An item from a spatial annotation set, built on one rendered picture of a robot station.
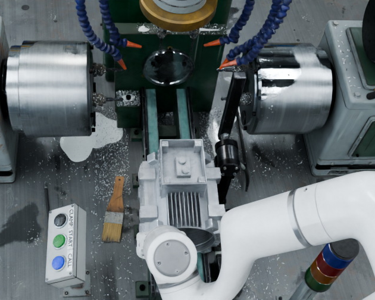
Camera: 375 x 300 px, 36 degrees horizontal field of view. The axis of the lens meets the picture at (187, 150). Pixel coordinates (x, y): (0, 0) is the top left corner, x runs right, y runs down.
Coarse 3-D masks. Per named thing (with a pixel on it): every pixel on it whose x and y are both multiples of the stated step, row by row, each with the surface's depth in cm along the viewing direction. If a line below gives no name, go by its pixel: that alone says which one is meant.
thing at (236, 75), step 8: (240, 72) 132; (232, 80) 133; (240, 80) 132; (232, 88) 134; (240, 88) 134; (232, 96) 137; (240, 96) 137; (232, 104) 139; (224, 112) 143; (232, 112) 142; (224, 120) 145; (232, 120) 145; (224, 128) 148; (224, 136) 149
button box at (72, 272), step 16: (64, 208) 129; (80, 208) 130; (48, 224) 129; (64, 224) 127; (80, 224) 128; (48, 240) 127; (80, 240) 126; (48, 256) 125; (64, 256) 123; (80, 256) 125; (48, 272) 122; (64, 272) 121; (80, 272) 123
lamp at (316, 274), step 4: (316, 260) 123; (312, 264) 125; (316, 264) 123; (312, 268) 125; (316, 268) 123; (312, 272) 125; (316, 272) 123; (320, 272) 122; (316, 276) 124; (320, 276) 122; (324, 276) 121; (328, 276) 121; (336, 276) 121; (320, 280) 124; (324, 280) 123; (328, 280) 123; (332, 280) 123; (324, 284) 124
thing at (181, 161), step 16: (160, 144) 132; (176, 144) 134; (192, 144) 135; (160, 160) 131; (176, 160) 132; (192, 160) 134; (160, 176) 132; (176, 176) 131; (192, 176) 132; (160, 192) 131; (176, 192) 130; (192, 192) 130
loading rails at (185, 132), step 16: (144, 96) 166; (176, 96) 169; (144, 112) 163; (176, 112) 170; (192, 112) 165; (144, 128) 160; (160, 128) 171; (176, 128) 170; (192, 128) 162; (144, 144) 158; (144, 160) 159; (208, 272) 139; (144, 288) 145
